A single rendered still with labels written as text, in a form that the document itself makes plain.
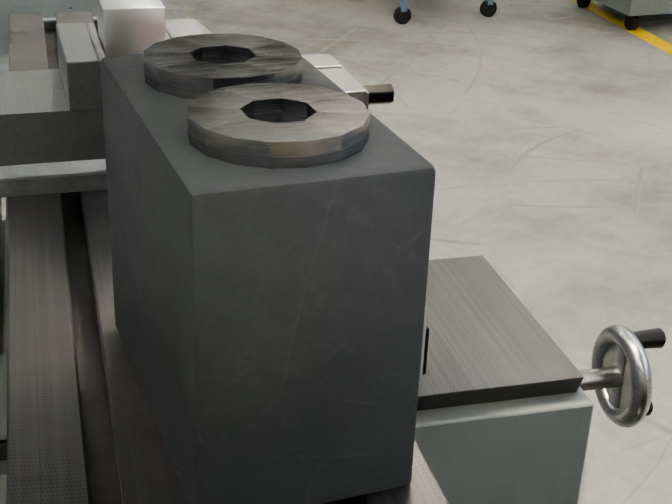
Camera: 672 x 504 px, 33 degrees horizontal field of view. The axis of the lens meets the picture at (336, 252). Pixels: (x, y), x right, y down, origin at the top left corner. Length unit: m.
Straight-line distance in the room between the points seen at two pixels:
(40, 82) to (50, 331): 0.34
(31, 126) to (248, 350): 0.48
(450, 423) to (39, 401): 0.49
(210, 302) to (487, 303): 0.74
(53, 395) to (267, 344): 0.20
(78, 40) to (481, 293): 0.52
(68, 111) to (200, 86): 0.37
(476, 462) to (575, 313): 1.71
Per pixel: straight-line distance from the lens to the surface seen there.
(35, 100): 1.00
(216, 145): 0.53
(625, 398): 1.33
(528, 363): 1.14
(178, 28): 1.05
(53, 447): 0.66
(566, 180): 3.60
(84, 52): 0.98
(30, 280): 0.84
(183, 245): 0.52
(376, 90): 1.08
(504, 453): 1.12
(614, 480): 2.26
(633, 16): 5.45
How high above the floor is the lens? 1.32
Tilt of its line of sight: 26 degrees down
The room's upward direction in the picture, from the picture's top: 2 degrees clockwise
